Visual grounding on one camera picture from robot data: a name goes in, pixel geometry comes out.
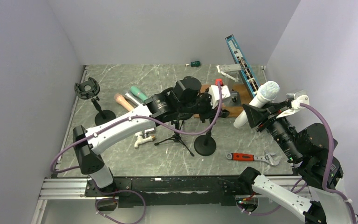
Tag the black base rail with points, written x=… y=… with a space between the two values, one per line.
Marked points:
x=172 y=190

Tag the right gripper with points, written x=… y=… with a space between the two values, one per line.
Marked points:
x=254 y=115

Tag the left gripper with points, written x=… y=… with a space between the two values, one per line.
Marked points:
x=211 y=112

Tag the green handled screwdriver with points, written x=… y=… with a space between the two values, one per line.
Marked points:
x=193 y=64

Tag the red handled adjustable wrench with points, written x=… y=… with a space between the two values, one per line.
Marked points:
x=266 y=158

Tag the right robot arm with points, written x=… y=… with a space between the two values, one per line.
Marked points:
x=311 y=151

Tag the white and chrome faucet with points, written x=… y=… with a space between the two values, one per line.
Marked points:
x=144 y=137

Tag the peach pink microphone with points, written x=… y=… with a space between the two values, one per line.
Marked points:
x=123 y=102

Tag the black round base stand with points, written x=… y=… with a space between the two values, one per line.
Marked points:
x=205 y=145

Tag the wooden board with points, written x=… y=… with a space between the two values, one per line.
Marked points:
x=244 y=98

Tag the white microphone silver grille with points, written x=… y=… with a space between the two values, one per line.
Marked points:
x=266 y=93

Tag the blue network switch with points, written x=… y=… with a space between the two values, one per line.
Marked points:
x=246 y=73

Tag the grey condenser microphone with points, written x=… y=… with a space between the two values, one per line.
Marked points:
x=131 y=98

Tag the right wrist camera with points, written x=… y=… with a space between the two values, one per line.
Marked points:
x=295 y=99

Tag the metal bracket on post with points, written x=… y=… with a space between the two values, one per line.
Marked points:
x=231 y=72

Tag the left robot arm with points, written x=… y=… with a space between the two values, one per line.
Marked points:
x=184 y=98

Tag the black tripod shock mount stand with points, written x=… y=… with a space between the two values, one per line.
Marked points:
x=176 y=136

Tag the black shock mount desk stand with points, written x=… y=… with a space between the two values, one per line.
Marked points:
x=90 y=89

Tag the mint green microphone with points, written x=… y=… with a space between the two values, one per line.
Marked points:
x=138 y=93

